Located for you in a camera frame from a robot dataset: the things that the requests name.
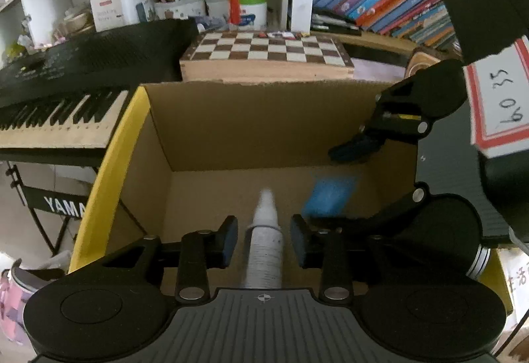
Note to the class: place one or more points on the pink checked bag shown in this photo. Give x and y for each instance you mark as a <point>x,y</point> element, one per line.
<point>12,305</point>

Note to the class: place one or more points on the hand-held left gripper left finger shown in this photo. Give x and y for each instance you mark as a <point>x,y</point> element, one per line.
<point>229,241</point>

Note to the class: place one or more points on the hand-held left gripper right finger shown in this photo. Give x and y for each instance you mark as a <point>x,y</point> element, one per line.
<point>298,241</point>

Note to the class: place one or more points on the narrow white pen holder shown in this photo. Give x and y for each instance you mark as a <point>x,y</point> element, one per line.
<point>217,7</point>

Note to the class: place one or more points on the dark lying book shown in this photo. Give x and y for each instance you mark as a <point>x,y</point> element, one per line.
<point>334,22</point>

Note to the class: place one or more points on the black keyboard stand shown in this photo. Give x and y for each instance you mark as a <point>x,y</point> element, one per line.
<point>62,206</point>

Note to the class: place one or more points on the wide white pen holder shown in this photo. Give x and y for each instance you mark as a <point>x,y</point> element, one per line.
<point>179,8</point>

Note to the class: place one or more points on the white jar with green lid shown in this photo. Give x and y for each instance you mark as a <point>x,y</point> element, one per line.
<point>254,14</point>

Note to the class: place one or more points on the cardboard box with yellow edges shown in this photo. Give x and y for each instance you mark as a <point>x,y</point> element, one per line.
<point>264,127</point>

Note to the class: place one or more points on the black electronic keyboard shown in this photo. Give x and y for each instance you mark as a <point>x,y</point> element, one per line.
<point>103,53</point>

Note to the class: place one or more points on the white pink printed sheet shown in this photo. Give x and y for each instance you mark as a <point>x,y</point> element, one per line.
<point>516,284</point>

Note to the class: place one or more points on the round wooden object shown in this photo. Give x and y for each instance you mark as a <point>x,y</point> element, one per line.
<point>417,63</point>

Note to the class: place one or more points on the white box with red label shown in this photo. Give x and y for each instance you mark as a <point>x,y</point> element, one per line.
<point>106,9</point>

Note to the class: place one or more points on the white spray bottle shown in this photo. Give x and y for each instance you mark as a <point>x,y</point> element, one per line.
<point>264,251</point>

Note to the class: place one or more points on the small blue card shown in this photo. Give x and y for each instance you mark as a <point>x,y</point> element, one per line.
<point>144,11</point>

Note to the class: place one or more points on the wooden chessboard box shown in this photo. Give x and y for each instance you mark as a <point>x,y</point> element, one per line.
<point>264,47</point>

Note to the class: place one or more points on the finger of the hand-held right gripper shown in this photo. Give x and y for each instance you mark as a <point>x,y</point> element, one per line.
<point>355,148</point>
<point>407,202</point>

